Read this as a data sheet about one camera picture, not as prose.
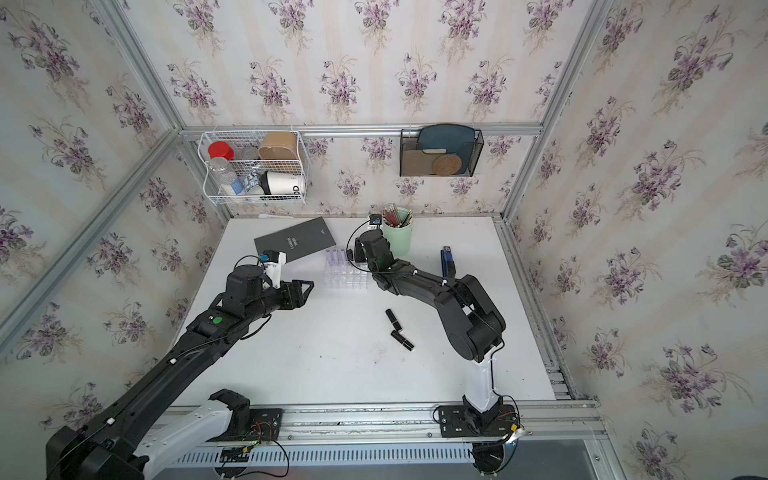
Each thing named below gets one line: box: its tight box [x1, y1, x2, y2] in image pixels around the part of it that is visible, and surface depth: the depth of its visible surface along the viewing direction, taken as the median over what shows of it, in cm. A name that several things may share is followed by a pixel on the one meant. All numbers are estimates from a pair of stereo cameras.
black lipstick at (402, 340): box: [390, 330, 415, 352], surface depth 89 cm
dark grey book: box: [254, 216, 337, 263], surface depth 111 cm
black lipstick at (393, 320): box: [385, 308, 403, 332], surface depth 92 cm
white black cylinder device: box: [259, 170, 305, 195], surface depth 95 cm
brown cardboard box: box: [258, 131, 298, 160], surface depth 92 cm
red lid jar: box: [208, 141, 235, 161], surface depth 94 cm
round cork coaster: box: [432, 154, 462, 176], surface depth 100 cm
